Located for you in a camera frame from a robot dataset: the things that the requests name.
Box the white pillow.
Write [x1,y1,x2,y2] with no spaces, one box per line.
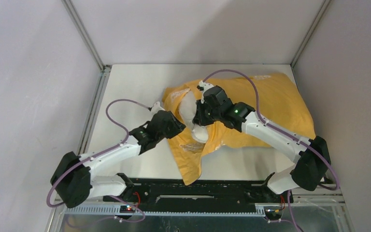
[178,90,208,144]

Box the yellow and blue pillowcase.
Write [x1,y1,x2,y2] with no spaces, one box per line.
[162,73,316,185]

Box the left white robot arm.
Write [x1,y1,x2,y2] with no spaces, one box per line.
[50,110,186,208]

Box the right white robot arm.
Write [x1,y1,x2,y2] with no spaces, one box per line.
[193,82,331,202]

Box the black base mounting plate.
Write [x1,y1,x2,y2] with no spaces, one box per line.
[120,178,294,213]

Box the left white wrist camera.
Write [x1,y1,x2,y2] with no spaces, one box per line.
[149,101,166,116]

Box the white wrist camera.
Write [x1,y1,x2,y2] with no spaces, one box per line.
[149,101,166,116]
[197,80,214,95]

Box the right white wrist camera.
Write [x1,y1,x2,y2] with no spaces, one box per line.
[197,80,214,95]

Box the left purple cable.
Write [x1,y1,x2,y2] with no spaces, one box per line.
[46,99,153,223]

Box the aluminium frame rail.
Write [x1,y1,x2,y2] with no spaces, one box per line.
[46,178,354,232]

